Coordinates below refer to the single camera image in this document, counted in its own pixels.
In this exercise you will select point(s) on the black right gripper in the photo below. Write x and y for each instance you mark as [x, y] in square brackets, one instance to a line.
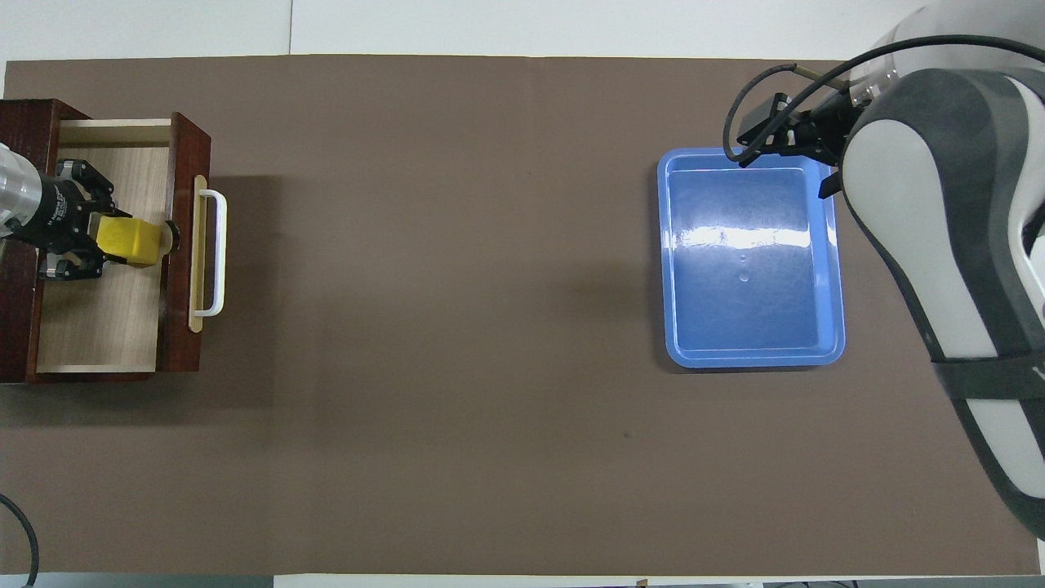
[816, 126]

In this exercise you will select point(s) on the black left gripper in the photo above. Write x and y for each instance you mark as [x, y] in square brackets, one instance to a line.
[61, 216]

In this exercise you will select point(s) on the yellow block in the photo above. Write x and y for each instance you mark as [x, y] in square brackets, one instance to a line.
[126, 241]

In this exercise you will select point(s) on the dark wooden drawer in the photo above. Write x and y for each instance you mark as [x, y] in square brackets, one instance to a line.
[106, 327]

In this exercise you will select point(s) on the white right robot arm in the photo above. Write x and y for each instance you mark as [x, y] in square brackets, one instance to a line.
[939, 204]

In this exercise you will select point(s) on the blue plastic tray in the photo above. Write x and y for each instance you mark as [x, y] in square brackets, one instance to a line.
[751, 269]

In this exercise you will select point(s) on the brown table mat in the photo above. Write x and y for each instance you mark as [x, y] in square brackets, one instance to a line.
[490, 327]

